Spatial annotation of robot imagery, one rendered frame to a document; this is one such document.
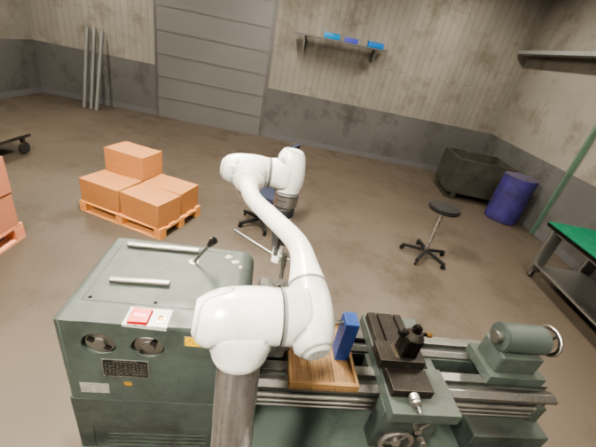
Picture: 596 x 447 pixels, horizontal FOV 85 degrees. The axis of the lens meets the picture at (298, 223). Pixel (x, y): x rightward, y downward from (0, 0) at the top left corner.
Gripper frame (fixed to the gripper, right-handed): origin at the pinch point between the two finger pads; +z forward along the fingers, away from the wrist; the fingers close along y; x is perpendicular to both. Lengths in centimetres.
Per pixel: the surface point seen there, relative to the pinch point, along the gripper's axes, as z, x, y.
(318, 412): 84, 31, -12
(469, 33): -228, 61, -711
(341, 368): 50, 36, -10
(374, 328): 39, 45, -32
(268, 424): 85, 12, 5
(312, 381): 49, 27, 5
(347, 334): 32.4, 34.0, -11.1
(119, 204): 84, -242, -140
